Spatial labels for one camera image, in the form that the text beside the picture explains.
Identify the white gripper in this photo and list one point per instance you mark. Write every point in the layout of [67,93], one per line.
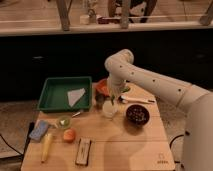
[115,87]

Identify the green pepper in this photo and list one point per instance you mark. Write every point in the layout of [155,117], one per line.
[112,99]

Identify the white paper cup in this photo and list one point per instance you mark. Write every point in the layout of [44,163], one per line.
[109,110]

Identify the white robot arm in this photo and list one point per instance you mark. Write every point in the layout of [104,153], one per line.
[195,101]

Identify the small green cup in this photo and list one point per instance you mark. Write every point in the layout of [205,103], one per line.
[63,122]

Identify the orange bowl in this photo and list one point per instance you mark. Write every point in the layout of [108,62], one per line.
[101,87]

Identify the small dark can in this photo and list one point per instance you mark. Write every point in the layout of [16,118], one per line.
[99,100]

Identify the dark bowl with beans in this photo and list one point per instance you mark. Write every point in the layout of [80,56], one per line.
[137,114]

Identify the green plastic tray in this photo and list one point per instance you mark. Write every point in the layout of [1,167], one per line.
[54,96]

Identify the orange fruit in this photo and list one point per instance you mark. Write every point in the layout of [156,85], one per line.
[69,135]

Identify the blue sponge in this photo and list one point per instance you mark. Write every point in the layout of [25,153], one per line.
[39,131]

